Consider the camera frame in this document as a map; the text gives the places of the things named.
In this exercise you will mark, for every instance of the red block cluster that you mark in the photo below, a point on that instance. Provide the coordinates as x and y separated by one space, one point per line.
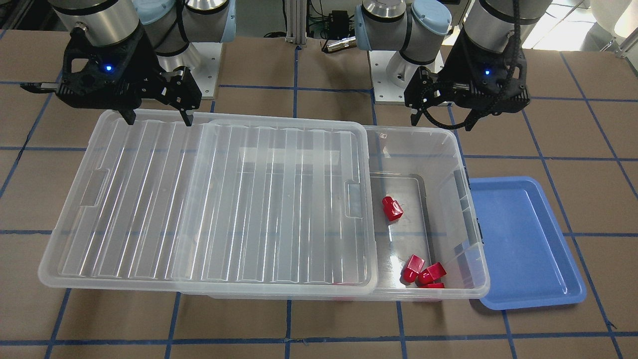
433 286
432 274

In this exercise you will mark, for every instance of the red block upper cluster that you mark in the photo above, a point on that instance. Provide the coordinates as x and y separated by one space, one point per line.
432 274

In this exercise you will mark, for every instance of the aluminium frame post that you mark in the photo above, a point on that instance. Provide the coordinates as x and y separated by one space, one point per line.
296 12

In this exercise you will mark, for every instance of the red block lone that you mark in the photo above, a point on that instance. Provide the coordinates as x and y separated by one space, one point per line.
391 208

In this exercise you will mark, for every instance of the black electronics box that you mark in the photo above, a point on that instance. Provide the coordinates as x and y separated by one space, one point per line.
338 24

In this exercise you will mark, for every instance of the blue plastic tray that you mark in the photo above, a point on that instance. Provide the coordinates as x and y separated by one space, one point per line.
528 259

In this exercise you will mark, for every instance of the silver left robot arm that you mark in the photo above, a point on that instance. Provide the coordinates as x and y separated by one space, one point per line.
417 30

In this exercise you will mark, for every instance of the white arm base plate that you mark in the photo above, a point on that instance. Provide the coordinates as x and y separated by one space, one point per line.
203 59
390 75

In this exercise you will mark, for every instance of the red block middle cluster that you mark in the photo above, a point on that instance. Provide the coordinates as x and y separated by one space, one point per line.
433 286

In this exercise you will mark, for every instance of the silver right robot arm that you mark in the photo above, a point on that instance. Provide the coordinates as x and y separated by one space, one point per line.
171 25

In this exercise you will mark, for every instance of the clear plastic box lid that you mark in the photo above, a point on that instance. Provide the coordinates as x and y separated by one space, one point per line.
118 227

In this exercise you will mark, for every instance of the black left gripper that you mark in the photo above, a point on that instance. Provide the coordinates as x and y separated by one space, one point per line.
454 66

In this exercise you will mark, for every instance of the clear plastic storage box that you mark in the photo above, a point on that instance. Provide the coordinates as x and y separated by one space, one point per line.
428 199

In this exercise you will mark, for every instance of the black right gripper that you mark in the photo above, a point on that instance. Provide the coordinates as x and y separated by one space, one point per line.
145 68

